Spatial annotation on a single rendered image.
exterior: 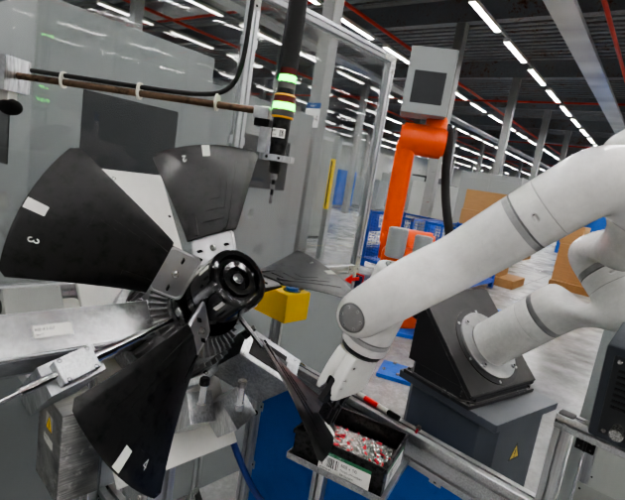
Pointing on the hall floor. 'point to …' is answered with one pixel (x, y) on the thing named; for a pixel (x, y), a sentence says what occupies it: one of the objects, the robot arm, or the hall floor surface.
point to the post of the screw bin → (317, 487)
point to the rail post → (247, 450)
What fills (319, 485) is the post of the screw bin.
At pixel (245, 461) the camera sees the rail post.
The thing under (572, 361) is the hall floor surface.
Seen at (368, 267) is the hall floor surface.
